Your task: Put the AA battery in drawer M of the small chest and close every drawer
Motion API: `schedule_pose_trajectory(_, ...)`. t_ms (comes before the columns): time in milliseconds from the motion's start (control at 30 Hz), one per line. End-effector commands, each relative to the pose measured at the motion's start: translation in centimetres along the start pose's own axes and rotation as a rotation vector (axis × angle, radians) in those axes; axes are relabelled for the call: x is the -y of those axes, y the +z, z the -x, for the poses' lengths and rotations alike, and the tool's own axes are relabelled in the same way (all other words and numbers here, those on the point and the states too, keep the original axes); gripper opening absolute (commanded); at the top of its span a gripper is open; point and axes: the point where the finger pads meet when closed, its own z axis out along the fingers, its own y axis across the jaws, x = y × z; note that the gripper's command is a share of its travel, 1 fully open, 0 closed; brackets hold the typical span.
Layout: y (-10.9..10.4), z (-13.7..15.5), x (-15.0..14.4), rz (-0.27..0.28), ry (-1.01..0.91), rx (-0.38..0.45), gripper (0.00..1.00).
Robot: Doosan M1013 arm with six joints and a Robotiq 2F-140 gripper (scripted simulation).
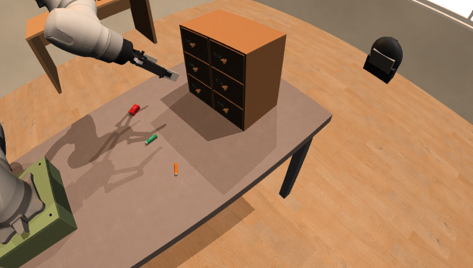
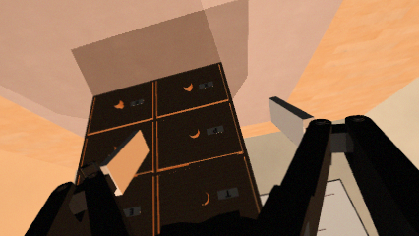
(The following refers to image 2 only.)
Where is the dark brown drawer front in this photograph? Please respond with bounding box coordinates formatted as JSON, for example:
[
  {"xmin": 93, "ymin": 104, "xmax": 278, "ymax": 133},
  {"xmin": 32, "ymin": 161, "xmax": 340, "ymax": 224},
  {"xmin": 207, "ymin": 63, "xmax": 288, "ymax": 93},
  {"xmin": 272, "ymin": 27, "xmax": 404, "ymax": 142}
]
[
  {"xmin": 158, "ymin": 157, "xmax": 259, "ymax": 233},
  {"xmin": 157, "ymin": 103, "xmax": 242, "ymax": 171},
  {"xmin": 89, "ymin": 83, "xmax": 153, "ymax": 135},
  {"xmin": 156, "ymin": 65, "xmax": 228, "ymax": 118},
  {"xmin": 83, "ymin": 177, "xmax": 154, "ymax": 236},
  {"xmin": 82, "ymin": 122, "xmax": 153, "ymax": 177}
]

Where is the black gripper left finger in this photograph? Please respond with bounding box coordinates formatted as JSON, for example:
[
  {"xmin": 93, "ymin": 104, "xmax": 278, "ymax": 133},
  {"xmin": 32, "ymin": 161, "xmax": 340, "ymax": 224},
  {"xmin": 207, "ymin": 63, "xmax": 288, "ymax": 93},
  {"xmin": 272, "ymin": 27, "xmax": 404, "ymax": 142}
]
[{"xmin": 24, "ymin": 130, "xmax": 149, "ymax": 236}]

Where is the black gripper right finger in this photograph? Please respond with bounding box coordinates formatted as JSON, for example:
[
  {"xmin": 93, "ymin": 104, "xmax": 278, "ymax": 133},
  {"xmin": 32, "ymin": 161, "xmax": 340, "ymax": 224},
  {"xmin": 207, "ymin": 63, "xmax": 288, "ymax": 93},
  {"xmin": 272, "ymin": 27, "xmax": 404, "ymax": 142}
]
[{"xmin": 248, "ymin": 96, "xmax": 419, "ymax": 236}]

